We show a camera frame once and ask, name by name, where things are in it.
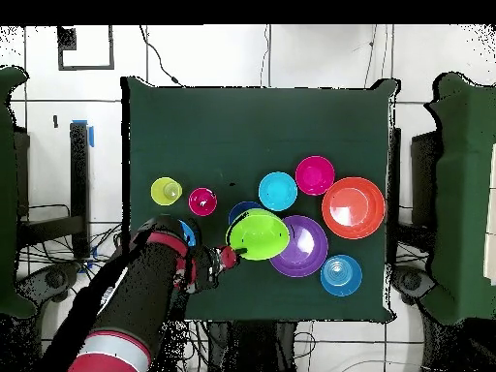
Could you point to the green bowl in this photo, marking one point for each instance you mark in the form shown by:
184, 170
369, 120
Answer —
257, 234

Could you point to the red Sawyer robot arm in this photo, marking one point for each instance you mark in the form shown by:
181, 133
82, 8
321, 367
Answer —
135, 294

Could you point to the small dark blue bowl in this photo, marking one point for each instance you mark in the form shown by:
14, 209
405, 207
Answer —
238, 209

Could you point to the large blue bowl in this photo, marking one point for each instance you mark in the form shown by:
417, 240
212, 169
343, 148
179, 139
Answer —
190, 234

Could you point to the pink cup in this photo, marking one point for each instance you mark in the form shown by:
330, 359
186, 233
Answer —
195, 206

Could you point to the purple bowl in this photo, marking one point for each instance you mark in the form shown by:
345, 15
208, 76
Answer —
310, 252

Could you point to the small cyan bowl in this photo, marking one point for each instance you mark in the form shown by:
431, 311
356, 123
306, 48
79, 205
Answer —
278, 191

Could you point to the yellow cup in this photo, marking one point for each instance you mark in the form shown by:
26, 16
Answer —
159, 192

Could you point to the translucent blue bowl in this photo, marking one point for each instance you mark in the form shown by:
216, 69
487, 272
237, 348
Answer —
341, 275

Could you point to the pink bowl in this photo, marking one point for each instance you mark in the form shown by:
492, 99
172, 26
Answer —
315, 175

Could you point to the dark green table cloth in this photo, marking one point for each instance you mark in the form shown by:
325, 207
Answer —
252, 131

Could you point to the orange bowl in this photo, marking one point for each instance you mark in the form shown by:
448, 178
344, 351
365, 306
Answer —
353, 207

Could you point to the grey round floor base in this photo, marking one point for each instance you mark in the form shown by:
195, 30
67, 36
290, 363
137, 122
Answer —
412, 281
54, 279

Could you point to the blue tape strip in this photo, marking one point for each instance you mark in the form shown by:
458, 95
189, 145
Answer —
91, 137

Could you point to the black equipment box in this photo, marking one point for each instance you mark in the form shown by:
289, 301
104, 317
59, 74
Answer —
424, 178
22, 174

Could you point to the green-covered side table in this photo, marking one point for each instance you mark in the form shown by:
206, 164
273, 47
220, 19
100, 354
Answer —
465, 193
7, 193

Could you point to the white sheet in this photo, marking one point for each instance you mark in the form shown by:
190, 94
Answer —
491, 232

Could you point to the black metal frame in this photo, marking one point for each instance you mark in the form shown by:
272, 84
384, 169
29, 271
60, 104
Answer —
394, 193
79, 186

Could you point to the black square floor frame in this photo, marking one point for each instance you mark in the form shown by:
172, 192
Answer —
66, 38

